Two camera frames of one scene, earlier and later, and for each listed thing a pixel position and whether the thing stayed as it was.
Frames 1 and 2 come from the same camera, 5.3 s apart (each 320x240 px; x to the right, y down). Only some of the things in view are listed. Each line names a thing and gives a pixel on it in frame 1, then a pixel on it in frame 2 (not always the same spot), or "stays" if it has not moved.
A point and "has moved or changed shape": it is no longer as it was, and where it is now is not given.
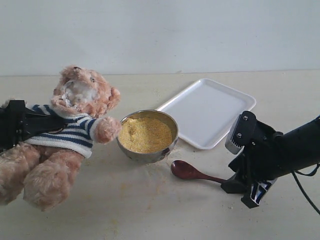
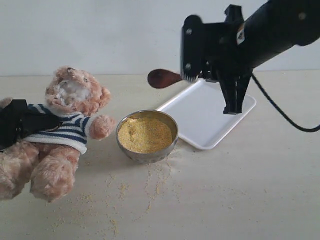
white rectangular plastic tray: x=205 y=111 stays
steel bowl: x=148 y=136 stays
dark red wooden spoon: x=184 y=170 → x=158 y=78
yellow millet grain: x=144 y=135 stays
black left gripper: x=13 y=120 stays
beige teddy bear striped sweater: x=43 y=169 has moved or changed shape
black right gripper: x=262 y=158 → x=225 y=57
